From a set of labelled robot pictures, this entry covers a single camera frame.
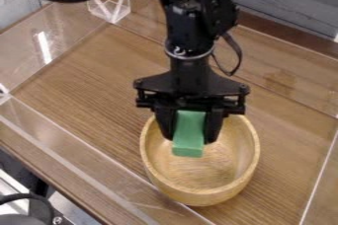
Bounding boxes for clear acrylic corner bracket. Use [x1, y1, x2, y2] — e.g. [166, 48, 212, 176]
[85, 0, 131, 25]

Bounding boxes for brown wooden bowl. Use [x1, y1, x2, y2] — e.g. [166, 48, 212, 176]
[140, 115, 262, 206]

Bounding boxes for black cable bottom left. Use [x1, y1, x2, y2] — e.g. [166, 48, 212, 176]
[0, 192, 56, 225]

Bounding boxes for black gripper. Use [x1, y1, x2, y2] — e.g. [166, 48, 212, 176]
[133, 60, 250, 144]

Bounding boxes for green rectangular block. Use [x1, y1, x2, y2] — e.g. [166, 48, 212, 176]
[171, 111, 204, 158]

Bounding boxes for clear acrylic tray wall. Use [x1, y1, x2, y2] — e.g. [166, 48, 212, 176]
[0, 93, 214, 225]

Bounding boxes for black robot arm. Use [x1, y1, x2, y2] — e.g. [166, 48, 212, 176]
[133, 0, 250, 144]

